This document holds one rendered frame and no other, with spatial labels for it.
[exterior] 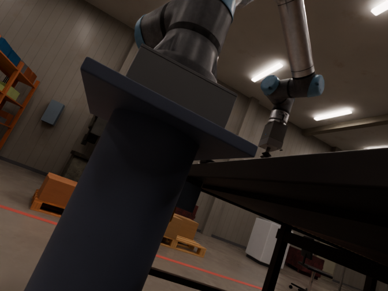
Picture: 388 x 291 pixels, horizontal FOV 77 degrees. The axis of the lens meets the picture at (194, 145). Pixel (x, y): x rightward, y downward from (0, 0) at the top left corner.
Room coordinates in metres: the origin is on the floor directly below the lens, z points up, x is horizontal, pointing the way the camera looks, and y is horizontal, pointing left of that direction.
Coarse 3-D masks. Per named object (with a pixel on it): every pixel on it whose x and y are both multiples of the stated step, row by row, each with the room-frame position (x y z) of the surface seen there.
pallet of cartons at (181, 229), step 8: (176, 216) 4.44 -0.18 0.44; (168, 224) 3.92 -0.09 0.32; (176, 224) 3.97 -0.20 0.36; (184, 224) 4.52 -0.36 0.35; (192, 224) 4.58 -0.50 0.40; (168, 232) 3.94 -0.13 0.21; (176, 232) 4.00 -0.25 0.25; (184, 232) 4.54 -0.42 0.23; (192, 232) 4.60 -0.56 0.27; (168, 240) 4.42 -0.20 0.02; (176, 240) 4.02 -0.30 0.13; (184, 240) 4.29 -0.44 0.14; (192, 240) 4.59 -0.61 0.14; (176, 248) 4.05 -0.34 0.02; (192, 248) 4.58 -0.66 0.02; (200, 248) 4.23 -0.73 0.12; (200, 256) 4.25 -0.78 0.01
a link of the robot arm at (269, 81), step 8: (264, 80) 0.88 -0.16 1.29; (272, 80) 0.85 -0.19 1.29; (280, 80) 0.85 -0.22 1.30; (288, 80) 0.82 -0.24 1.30; (264, 88) 0.87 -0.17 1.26; (272, 88) 0.85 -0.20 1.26; (280, 88) 0.85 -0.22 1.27; (272, 96) 0.89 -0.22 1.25; (280, 96) 0.87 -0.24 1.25; (288, 96) 0.85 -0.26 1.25
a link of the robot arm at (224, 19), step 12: (180, 0) 0.42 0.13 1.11; (192, 0) 0.40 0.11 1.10; (204, 0) 0.39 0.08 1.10; (216, 0) 0.40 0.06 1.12; (228, 0) 0.41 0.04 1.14; (168, 12) 0.45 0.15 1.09; (180, 12) 0.41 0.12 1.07; (192, 12) 0.40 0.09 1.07; (204, 12) 0.40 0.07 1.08; (216, 12) 0.40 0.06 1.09; (228, 12) 0.42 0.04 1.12; (168, 24) 0.46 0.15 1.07; (204, 24) 0.40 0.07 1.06; (216, 24) 0.41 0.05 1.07; (228, 24) 0.43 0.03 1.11; (216, 36) 0.41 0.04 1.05
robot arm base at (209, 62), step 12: (180, 24) 0.40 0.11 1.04; (192, 24) 0.40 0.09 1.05; (168, 36) 0.41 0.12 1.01; (180, 36) 0.39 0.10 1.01; (192, 36) 0.39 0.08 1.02; (204, 36) 0.40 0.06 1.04; (156, 48) 0.40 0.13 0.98; (168, 48) 0.40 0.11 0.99; (180, 48) 0.38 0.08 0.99; (192, 48) 0.39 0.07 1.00; (204, 48) 0.40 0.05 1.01; (216, 48) 0.42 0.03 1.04; (180, 60) 0.38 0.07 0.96; (192, 60) 0.38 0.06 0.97; (204, 60) 0.39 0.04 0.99; (216, 60) 0.43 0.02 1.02; (204, 72) 0.39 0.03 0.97; (216, 72) 0.44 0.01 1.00
